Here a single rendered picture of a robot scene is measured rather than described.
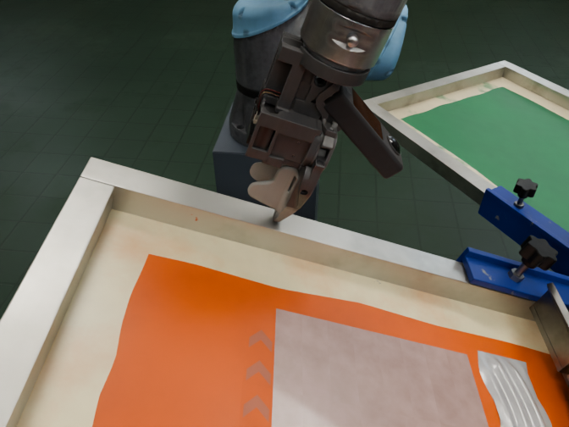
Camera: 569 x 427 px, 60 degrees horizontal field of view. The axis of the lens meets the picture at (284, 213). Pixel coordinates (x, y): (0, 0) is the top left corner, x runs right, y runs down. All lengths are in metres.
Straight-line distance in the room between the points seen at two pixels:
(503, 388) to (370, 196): 2.13
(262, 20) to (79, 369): 0.53
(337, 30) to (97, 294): 0.33
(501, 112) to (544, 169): 0.28
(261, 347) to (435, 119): 1.09
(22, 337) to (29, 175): 2.74
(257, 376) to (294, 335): 0.07
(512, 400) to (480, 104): 1.11
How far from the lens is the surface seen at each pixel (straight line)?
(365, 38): 0.44
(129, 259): 0.54
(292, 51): 0.46
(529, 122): 1.57
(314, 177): 0.50
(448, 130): 1.45
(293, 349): 0.53
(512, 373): 0.67
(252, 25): 0.78
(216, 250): 0.58
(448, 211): 2.71
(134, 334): 0.49
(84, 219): 0.53
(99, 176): 0.58
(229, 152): 0.85
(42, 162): 3.25
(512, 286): 0.71
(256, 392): 0.49
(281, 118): 0.47
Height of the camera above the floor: 1.67
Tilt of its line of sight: 41 degrees down
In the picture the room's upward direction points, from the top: straight up
